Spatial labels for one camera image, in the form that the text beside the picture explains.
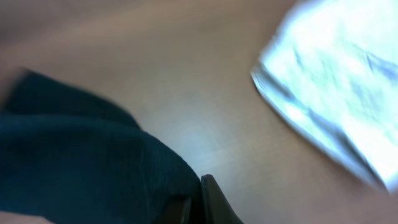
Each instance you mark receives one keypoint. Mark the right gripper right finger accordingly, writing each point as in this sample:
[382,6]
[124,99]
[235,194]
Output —
[216,207]

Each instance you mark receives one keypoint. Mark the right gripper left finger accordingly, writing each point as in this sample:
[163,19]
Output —
[177,211]

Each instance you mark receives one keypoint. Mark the black t-shirt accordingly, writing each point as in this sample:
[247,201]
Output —
[72,157]

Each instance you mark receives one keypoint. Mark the beige cargo shorts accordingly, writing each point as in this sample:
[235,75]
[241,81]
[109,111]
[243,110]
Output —
[330,71]

